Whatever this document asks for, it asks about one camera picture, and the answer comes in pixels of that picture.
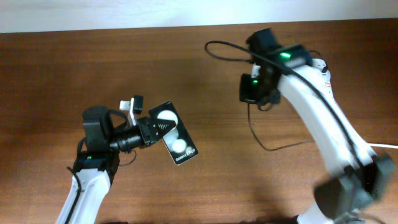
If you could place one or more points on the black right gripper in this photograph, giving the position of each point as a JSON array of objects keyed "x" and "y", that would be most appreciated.
[{"x": 270, "y": 99}]

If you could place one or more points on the white USB charger adapter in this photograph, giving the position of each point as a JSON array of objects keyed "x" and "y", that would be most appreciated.
[{"x": 320, "y": 64}]

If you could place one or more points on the black Samsung flip phone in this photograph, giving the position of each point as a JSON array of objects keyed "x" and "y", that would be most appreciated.
[{"x": 178, "y": 141}]

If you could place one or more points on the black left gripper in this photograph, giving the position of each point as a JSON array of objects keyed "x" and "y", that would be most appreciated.
[{"x": 147, "y": 131}]

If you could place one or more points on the white power strip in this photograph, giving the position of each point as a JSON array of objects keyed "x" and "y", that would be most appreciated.
[{"x": 327, "y": 80}]

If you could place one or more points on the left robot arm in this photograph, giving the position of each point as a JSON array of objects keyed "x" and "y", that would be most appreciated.
[{"x": 107, "y": 134}]

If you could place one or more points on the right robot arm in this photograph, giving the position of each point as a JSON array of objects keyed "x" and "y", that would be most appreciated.
[{"x": 358, "y": 176}]

